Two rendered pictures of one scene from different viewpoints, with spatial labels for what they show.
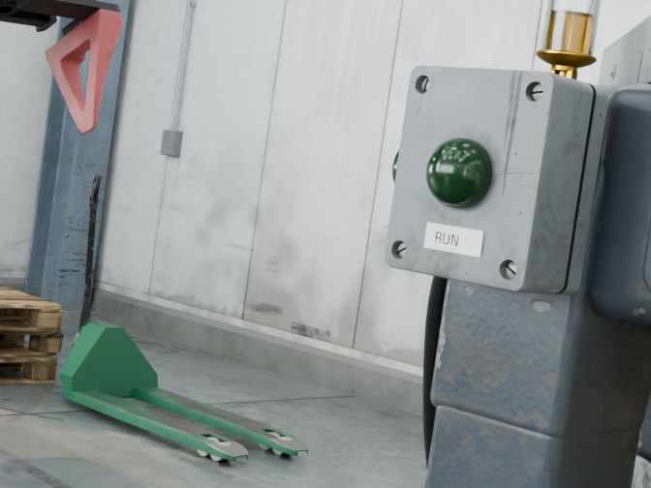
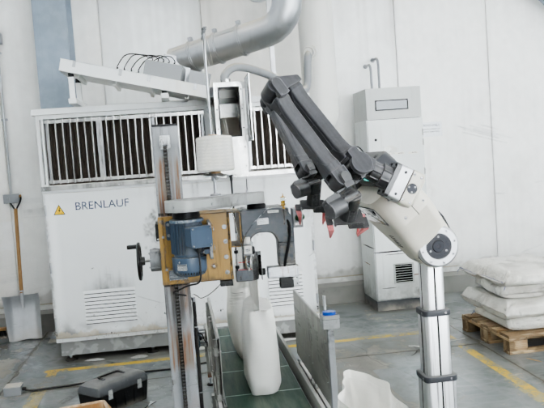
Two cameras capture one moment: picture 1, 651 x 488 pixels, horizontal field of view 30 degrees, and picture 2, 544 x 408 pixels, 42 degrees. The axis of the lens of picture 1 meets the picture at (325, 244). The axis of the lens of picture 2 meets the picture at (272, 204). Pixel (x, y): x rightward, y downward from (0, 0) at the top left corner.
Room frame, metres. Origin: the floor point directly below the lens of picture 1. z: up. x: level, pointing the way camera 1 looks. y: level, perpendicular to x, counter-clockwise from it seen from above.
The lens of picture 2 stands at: (3.16, 2.01, 1.57)
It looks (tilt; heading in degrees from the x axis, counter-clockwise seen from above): 4 degrees down; 220
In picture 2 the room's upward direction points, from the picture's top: 4 degrees counter-clockwise
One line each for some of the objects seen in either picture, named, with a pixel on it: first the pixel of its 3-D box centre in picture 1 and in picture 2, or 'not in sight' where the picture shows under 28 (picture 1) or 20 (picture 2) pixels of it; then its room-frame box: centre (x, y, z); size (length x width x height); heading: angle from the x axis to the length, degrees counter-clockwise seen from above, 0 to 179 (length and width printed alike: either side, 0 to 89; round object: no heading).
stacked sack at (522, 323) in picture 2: not in sight; (513, 313); (-2.31, -0.19, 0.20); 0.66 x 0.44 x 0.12; 47
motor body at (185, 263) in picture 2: not in sight; (188, 247); (1.02, -0.30, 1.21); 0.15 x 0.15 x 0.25
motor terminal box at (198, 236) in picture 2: not in sight; (198, 239); (1.05, -0.20, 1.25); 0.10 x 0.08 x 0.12; 162
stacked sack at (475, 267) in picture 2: not in sight; (504, 265); (-2.48, -0.32, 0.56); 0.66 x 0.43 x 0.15; 135
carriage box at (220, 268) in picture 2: not in sight; (194, 245); (0.84, -0.46, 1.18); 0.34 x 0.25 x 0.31; 137
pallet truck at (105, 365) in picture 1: (172, 304); not in sight; (5.82, 0.69, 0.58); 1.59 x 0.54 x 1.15; 47
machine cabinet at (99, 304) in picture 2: not in sight; (182, 221); (-1.27, -2.81, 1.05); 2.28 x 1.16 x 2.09; 137
